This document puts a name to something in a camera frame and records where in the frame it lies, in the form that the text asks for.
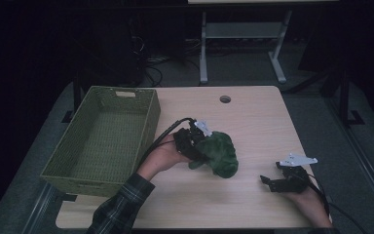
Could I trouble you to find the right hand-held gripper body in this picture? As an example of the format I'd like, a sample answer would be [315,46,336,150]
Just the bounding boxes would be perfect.
[275,152,318,194]

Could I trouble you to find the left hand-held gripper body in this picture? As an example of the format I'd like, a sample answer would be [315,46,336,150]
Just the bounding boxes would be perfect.
[172,119,214,158]

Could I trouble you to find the green plush garment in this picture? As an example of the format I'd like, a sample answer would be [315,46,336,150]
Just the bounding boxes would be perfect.
[188,130,240,179]

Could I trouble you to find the green woven basket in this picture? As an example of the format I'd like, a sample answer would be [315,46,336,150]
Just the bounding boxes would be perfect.
[40,85,162,200]

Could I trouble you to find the person's left hand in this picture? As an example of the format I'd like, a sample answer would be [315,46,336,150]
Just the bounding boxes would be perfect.
[136,136,193,182]

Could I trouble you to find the person's right hand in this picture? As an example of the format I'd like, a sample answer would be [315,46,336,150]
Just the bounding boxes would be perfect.
[284,185,334,229]

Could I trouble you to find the grey metal stand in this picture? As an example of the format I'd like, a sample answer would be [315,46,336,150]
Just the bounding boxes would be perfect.
[199,9,294,85]

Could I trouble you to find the metal floor rail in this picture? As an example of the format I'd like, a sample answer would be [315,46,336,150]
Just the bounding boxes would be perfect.
[21,182,58,234]
[324,94,374,216]

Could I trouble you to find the tangle of floor cables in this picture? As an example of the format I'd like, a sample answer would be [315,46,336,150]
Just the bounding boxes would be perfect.
[129,34,208,88]

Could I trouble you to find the black table stand post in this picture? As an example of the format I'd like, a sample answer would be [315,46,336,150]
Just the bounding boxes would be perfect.
[337,68,366,128]

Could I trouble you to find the black table bracket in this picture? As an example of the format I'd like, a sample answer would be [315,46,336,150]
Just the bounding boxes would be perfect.
[56,193,78,203]

